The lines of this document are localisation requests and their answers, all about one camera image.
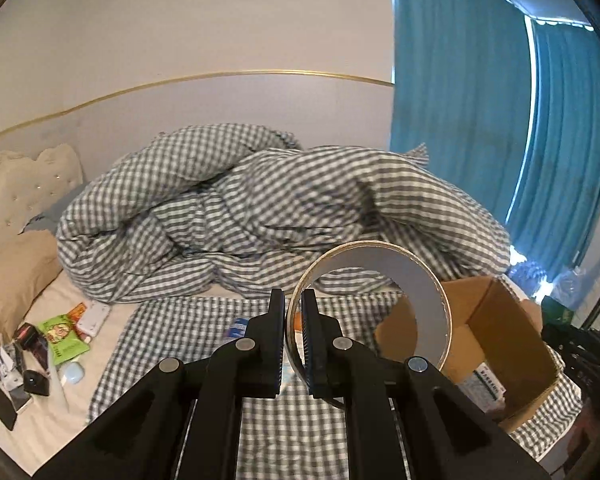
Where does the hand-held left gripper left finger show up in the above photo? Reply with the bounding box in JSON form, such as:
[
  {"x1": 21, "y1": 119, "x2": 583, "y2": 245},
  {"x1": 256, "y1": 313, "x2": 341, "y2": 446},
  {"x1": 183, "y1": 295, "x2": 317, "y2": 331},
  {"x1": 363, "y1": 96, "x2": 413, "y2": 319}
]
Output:
[{"x1": 32, "y1": 288, "x2": 286, "y2": 480}]

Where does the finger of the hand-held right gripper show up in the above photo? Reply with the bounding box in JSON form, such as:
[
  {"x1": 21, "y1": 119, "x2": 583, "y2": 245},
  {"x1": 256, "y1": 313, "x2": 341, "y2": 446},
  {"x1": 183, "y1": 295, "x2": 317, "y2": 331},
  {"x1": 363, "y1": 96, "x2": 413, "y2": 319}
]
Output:
[{"x1": 541, "y1": 323, "x2": 600, "y2": 362}]

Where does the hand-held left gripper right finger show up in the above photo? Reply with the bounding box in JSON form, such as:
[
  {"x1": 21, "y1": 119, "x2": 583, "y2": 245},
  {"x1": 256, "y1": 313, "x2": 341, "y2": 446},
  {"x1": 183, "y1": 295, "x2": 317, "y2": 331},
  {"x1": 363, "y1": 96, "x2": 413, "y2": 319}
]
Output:
[{"x1": 301, "y1": 288, "x2": 552, "y2": 480}]

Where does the brown cardboard box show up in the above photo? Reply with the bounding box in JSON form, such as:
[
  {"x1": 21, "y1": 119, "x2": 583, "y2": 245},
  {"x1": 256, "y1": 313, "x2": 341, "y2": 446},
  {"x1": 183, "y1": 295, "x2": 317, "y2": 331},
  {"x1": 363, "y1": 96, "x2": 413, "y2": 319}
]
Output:
[{"x1": 373, "y1": 275, "x2": 563, "y2": 433}]

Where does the beige tape roll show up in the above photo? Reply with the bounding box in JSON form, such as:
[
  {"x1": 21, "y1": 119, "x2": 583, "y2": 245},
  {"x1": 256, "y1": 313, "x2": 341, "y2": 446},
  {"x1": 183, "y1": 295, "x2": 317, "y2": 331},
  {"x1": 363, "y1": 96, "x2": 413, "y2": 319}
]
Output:
[{"x1": 286, "y1": 241, "x2": 453, "y2": 408}]

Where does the white green medicine box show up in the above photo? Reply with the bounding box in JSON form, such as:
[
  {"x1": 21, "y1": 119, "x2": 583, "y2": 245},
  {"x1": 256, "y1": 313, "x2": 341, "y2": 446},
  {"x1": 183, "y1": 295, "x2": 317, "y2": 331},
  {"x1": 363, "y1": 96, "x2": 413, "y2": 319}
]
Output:
[{"x1": 455, "y1": 362, "x2": 509, "y2": 414}]

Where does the grey checked flat cloth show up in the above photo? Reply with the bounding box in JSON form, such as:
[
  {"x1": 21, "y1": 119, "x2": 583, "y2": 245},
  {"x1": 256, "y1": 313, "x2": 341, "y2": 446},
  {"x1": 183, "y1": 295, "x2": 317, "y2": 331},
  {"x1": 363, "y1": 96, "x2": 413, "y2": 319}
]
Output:
[{"x1": 87, "y1": 290, "x2": 581, "y2": 480}]

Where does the grey checked duvet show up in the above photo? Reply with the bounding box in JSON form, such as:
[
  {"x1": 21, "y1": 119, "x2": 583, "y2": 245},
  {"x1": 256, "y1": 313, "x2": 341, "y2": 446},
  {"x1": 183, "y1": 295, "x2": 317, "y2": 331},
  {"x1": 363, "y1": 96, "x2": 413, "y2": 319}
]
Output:
[{"x1": 55, "y1": 122, "x2": 513, "y2": 306}]

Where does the white flat box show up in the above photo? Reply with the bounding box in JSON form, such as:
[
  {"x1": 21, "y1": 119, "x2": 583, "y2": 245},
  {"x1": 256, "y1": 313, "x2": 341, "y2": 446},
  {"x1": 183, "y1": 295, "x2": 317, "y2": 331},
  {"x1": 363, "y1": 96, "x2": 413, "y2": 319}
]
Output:
[{"x1": 75, "y1": 301, "x2": 112, "y2": 344}]

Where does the light blue earbud case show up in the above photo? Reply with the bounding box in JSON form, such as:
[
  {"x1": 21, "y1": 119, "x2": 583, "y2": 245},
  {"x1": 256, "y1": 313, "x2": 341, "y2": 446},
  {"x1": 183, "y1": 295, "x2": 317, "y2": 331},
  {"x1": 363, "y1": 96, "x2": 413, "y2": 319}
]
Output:
[{"x1": 60, "y1": 361, "x2": 87, "y2": 385}]

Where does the green snack packet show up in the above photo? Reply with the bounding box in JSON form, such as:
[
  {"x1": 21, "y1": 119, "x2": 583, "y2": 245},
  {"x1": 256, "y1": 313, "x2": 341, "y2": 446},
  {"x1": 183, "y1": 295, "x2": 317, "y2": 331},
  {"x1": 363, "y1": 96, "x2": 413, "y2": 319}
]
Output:
[{"x1": 36, "y1": 313, "x2": 91, "y2": 365}]

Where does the red black packet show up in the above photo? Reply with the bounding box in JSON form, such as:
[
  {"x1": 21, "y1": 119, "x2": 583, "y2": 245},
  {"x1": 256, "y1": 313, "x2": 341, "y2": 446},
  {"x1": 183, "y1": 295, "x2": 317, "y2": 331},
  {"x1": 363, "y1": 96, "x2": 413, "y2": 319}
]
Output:
[{"x1": 14, "y1": 323, "x2": 49, "y2": 362}]

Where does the white black printed packet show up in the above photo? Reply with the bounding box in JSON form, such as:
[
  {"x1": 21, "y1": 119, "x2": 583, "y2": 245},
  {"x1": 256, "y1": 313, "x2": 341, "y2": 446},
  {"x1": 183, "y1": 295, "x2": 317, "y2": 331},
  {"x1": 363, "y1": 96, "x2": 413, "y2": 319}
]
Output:
[{"x1": 0, "y1": 344, "x2": 34, "y2": 414}]

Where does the grey blue pillow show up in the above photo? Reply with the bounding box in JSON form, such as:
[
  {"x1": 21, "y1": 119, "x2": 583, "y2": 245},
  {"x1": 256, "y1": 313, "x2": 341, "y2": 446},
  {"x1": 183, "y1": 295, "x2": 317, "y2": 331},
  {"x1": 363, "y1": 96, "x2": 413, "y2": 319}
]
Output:
[{"x1": 22, "y1": 182, "x2": 90, "y2": 237}]

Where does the beige pillow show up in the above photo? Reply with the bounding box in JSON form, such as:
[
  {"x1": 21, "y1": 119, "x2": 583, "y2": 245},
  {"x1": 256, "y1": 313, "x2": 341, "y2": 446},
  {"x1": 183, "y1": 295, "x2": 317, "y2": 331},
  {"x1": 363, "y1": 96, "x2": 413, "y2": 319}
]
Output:
[{"x1": 0, "y1": 230, "x2": 64, "y2": 382}]

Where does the black phone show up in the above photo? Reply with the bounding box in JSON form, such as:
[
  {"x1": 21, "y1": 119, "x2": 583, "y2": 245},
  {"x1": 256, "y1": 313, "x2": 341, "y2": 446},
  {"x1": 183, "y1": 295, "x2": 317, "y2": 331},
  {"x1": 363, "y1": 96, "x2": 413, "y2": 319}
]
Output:
[{"x1": 0, "y1": 381, "x2": 19, "y2": 432}]

